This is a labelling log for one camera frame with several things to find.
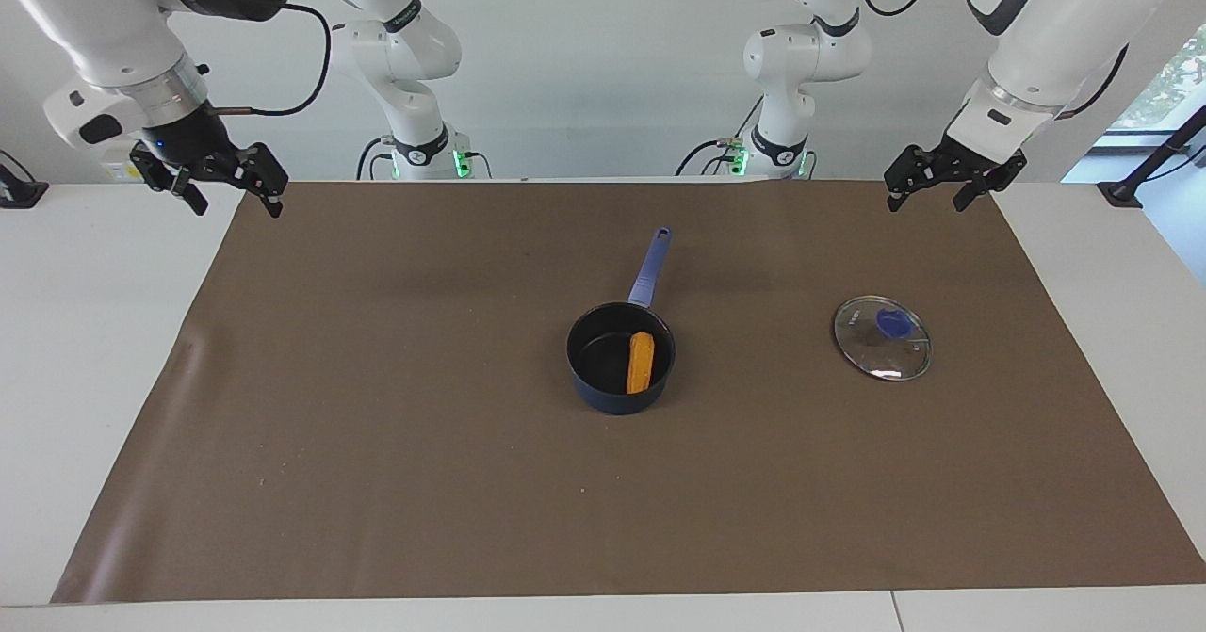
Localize glass lid with blue knob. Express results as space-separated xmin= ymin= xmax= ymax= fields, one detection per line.
xmin=833 ymin=295 xmax=933 ymax=383

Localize yellow corn cob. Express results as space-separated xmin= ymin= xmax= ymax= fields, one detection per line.
xmin=626 ymin=332 xmax=657 ymax=396

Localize white box with yellow label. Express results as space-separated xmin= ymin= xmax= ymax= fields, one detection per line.
xmin=102 ymin=138 xmax=147 ymax=184

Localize black clamp stand with pole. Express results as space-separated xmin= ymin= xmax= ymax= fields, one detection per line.
xmin=1098 ymin=105 xmax=1206 ymax=209

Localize window with green foliage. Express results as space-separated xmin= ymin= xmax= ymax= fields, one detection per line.
xmin=1110 ymin=24 xmax=1206 ymax=136

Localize brown table mat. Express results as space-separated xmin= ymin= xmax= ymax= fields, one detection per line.
xmin=52 ymin=180 xmax=1206 ymax=605

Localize black base cables right arm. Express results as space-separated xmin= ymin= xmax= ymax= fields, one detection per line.
xmin=355 ymin=136 xmax=493 ymax=181

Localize black base cables arm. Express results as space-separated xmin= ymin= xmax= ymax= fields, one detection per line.
xmin=355 ymin=136 xmax=493 ymax=181
xmin=675 ymin=95 xmax=766 ymax=178

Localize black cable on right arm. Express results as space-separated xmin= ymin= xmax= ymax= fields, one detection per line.
xmin=209 ymin=0 xmax=364 ymax=117

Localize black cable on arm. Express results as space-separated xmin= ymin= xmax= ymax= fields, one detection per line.
xmin=791 ymin=0 xmax=1132 ymax=120
xmin=209 ymin=0 xmax=364 ymax=117

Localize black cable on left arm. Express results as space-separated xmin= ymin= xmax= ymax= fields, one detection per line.
xmin=791 ymin=0 xmax=1132 ymax=120

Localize small black clamp mount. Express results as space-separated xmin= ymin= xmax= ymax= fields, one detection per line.
xmin=0 ymin=150 xmax=49 ymax=209

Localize black base cables left arm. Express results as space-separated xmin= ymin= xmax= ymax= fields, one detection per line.
xmin=675 ymin=95 xmax=766 ymax=178

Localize dark blue pot with handle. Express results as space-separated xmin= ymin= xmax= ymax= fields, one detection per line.
xmin=565 ymin=227 xmax=676 ymax=416

